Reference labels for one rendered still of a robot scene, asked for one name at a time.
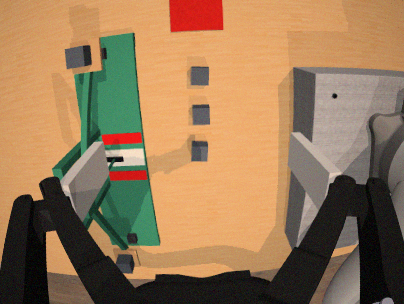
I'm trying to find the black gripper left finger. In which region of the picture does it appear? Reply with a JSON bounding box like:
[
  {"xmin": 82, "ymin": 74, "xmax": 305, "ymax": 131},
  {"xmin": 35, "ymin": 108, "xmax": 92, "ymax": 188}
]
[{"xmin": 0, "ymin": 141, "xmax": 151, "ymax": 304}]

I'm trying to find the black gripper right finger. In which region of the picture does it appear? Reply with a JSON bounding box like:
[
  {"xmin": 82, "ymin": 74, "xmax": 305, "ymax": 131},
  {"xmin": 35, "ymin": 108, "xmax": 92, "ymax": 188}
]
[{"xmin": 252, "ymin": 132, "xmax": 404, "ymax": 304}]

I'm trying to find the red flat square plate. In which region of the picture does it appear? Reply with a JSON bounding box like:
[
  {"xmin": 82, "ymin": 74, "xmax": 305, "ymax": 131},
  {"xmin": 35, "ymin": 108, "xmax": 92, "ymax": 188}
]
[{"xmin": 169, "ymin": 0, "xmax": 224, "ymax": 32}]

